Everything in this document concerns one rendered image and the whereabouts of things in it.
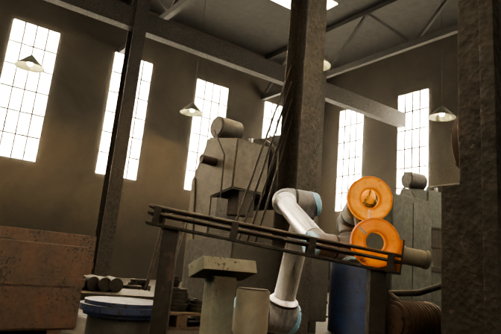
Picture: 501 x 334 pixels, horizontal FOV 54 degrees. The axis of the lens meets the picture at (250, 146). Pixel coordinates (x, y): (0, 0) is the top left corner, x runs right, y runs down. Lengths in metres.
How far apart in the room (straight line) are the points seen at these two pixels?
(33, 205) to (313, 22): 9.36
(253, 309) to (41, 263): 1.84
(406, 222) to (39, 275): 3.81
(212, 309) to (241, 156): 5.43
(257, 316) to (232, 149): 5.56
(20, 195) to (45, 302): 9.81
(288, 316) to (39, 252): 1.58
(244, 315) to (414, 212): 4.21
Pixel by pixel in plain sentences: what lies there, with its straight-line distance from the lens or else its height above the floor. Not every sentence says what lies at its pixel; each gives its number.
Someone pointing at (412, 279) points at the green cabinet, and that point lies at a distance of 5.77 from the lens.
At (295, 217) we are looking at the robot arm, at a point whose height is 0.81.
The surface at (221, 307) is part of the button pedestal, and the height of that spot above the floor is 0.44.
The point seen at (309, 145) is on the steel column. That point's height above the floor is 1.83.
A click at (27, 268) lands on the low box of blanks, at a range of 3.32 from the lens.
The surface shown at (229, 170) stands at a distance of 7.18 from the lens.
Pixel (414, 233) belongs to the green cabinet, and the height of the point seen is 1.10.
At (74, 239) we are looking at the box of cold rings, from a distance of 5.06.
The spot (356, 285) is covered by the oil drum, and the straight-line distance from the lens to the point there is 5.43.
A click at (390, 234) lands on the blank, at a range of 1.66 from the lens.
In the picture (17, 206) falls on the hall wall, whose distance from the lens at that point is 13.09.
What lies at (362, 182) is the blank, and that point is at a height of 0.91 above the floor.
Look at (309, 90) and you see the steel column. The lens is 5.15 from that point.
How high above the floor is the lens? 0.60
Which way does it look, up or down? 14 degrees up
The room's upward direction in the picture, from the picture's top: 5 degrees clockwise
